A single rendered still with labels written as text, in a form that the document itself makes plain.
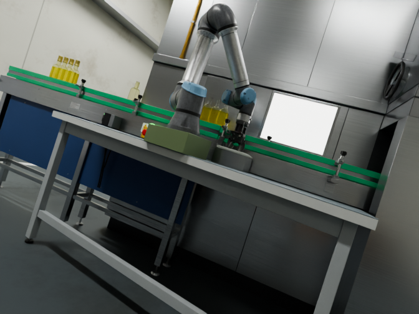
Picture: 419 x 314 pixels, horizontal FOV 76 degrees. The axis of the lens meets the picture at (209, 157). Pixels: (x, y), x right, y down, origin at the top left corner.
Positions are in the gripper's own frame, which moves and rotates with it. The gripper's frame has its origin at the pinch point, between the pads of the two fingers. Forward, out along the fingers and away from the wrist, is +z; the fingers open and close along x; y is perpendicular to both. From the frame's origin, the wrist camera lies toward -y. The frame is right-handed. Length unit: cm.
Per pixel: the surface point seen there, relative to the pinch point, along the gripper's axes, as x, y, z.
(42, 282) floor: -56, 46, 81
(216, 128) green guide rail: -14.9, -4.4, -13.6
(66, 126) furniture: -89, 27, 12
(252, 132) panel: 1.8, -30.1, -20.8
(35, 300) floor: -47, 56, 81
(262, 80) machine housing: -2, -31, -56
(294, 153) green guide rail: 31.5, -13.9, -13.5
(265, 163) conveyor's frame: 17.9, -12.1, -3.0
